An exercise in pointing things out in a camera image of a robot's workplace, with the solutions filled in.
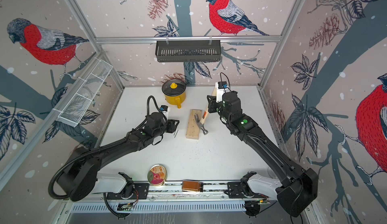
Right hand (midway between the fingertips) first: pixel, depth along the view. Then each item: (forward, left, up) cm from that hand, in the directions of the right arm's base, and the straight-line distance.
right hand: (209, 94), depth 74 cm
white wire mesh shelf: (-7, +73, -8) cm, 74 cm away
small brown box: (-36, +7, -28) cm, 46 cm away
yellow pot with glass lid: (+25, +25, -25) cm, 44 cm away
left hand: (-4, +17, -17) cm, 25 cm away
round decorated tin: (-31, +26, -28) cm, 50 cm away
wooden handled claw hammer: (-6, +4, -19) cm, 20 cm away
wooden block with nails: (-5, +9, -28) cm, 30 cm away
